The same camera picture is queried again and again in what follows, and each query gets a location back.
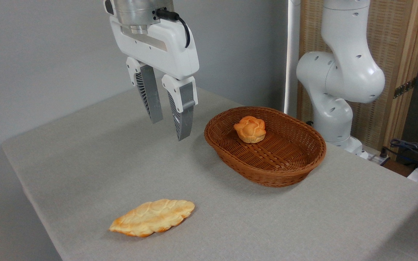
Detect dark tangled cables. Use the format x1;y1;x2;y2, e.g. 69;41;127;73
381;139;418;171

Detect grey tablecloth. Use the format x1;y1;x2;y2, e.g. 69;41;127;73
1;86;418;261

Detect black metal screen hinge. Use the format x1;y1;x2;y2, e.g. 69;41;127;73
393;77;417;99

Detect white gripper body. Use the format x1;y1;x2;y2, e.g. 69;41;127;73
109;15;200;81

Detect white vertical pole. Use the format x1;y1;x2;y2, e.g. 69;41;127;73
283;0;301;117

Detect white power strip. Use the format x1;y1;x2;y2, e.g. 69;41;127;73
367;152;391;166

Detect small round flower-shaped bread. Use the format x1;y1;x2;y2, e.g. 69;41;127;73
233;116;267;144

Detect brown woven wicker basket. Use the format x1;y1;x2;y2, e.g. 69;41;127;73
204;106;327;188

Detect long leaf-shaped bread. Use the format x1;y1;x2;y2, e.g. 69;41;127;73
109;199;196;237

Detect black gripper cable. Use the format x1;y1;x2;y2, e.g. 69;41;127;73
155;8;191;49

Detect woven wooden folding screen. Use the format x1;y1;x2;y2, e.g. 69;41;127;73
297;0;418;160

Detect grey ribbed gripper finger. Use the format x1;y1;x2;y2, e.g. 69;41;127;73
126;56;164;124
161;75;198;141

